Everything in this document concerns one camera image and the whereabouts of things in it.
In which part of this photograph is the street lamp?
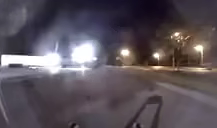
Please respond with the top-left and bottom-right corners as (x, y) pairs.
(152, 52), (162, 66)
(119, 48), (131, 66)
(193, 44), (206, 66)

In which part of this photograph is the robot's own part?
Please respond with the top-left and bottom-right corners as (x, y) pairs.
(68, 121), (80, 128)

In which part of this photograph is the bare tree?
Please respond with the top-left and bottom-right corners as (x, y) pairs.
(165, 31), (194, 71)

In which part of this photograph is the lit white building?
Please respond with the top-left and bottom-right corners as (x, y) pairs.
(0, 53), (62, 68)

